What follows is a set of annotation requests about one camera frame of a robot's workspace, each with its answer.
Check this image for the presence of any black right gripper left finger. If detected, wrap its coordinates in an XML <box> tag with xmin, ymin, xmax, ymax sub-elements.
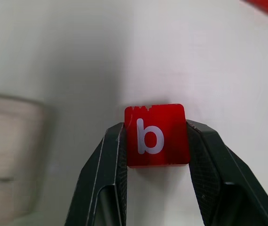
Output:
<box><xmin>64</xmin><ymin>122</ymin><xmax>128</xmax><ymax>226</ymax></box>

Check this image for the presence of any light wooden tray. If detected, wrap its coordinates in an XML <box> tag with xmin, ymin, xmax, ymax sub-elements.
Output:
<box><xmin>0</xmin><ymin>92</ymin><xmax>46</xmax><ymax>222</ymax></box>

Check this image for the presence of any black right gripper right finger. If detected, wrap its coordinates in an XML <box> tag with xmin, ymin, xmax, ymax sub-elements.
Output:
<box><xmin>185</xmin><ymin>119</ymin><xmax>268</xmax><ymax>226</ymax></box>

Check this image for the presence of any red letter b block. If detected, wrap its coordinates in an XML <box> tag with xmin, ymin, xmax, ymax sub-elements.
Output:
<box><xmin>124</xmin><ymin>103</ymin><xmax>191</xmax><ymax>168</ymax></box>

